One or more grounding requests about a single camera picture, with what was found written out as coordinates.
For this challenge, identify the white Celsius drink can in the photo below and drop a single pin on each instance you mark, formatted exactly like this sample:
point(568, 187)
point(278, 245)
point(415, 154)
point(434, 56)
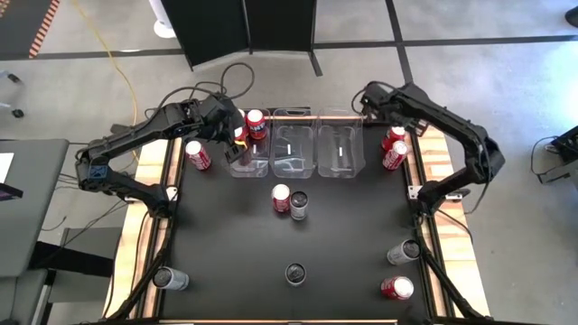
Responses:
point(299, 205)
point(403, 252)
point(295, 274)
point(170, 278)

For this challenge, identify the small yellow tag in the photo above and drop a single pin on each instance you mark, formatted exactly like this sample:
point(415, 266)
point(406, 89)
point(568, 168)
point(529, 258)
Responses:
point(242, 144)

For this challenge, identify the black rounded object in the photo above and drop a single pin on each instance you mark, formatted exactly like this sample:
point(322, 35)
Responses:
point(572, 17)

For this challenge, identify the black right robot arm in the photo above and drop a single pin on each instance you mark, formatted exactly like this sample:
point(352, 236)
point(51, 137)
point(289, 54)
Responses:
point(451, 122)

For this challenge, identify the black metal frame strut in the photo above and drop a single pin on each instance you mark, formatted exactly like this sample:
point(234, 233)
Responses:
point(445, 281)
point(141, 280)

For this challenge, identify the black equipment box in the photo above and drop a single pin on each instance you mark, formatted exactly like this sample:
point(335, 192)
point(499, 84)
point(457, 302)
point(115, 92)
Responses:
point(566, 149)

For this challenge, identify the black room divider panel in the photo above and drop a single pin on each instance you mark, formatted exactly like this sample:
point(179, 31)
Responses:
point(207, 27)

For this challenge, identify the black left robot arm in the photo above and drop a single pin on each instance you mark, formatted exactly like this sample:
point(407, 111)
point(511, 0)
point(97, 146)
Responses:
point(135, 133)

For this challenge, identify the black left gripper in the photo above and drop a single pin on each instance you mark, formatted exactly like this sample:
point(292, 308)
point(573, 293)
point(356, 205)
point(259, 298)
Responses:
point(221, 117)

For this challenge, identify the dark tablet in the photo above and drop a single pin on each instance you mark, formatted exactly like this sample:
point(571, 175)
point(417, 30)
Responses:
point(9, 192)

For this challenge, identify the white mounting bracket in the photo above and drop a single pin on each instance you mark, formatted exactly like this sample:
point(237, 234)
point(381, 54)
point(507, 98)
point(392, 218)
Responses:
point(413, 192)
point(172, 193)

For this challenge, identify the black mat with orange stripes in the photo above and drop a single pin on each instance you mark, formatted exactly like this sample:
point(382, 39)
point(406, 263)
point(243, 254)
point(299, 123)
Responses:
point(22, 22)

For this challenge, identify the red Coca-Cola can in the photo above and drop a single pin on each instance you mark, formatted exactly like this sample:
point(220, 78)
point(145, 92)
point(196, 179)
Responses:
point(198, 157)
point(395, 157)
point(397, 288)
point(281, 198)

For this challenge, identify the black power adapter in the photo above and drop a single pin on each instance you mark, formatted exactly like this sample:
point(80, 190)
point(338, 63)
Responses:
point(118, 128)

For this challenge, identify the grey desk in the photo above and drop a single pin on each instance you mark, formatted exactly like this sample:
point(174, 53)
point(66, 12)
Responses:
point(31, 216)

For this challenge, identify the office chair base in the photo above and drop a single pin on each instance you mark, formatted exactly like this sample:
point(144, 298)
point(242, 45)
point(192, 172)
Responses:
point(18, 113)

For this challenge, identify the white pedestal stand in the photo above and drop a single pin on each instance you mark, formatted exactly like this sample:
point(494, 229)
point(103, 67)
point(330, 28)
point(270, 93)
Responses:
point(163, 28)

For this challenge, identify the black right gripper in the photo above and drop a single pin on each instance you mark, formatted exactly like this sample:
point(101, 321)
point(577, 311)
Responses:
point(377, 99)

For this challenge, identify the white paper sheet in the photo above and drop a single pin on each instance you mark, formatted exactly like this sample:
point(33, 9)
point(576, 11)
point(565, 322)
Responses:
point(5, 167)

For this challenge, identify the grey and black cabinet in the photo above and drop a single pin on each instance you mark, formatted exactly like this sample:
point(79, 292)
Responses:
point(81, 289)

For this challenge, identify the clear plastic bin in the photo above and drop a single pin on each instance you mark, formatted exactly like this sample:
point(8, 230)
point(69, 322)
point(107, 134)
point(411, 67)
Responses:
point(259, 164)
point(293, 153)
point(341, 135)

